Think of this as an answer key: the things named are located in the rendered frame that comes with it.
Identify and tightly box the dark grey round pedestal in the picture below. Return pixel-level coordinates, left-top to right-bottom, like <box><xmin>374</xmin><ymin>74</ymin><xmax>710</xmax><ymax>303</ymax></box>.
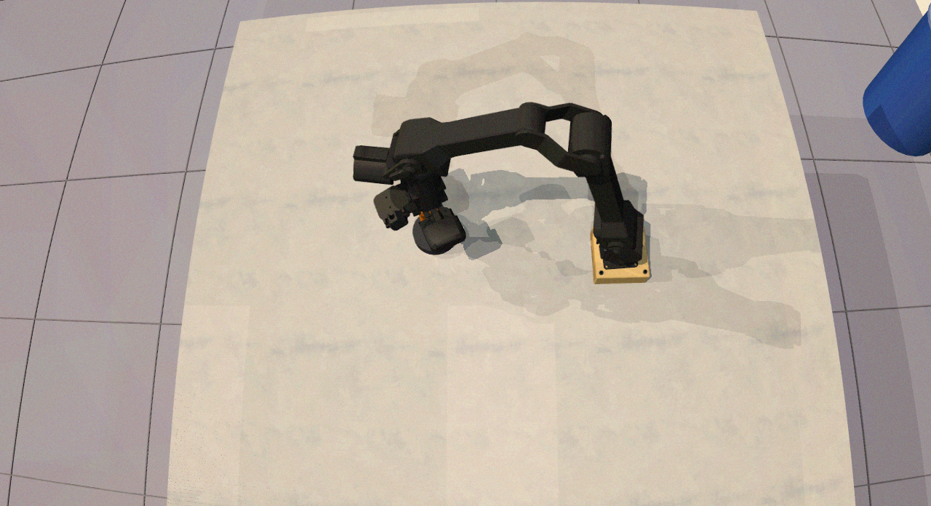
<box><xmin>412</xmin><ymin>217</ymin><xmax>452</xmax><ymax>255</ymax></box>

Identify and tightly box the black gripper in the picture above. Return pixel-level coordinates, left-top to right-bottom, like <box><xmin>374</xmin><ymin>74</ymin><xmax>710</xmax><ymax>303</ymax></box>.
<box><xmin>403</xmin><ymin>177</ymin><xmax>466</xmax><ymax>253</ymax></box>

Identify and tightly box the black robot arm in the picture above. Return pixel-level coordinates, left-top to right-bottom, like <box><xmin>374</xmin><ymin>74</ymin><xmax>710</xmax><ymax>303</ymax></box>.
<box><xmin>353</xmin><ymin>102</ymin><xmax>644</xmax><ymax>270</ymax></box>

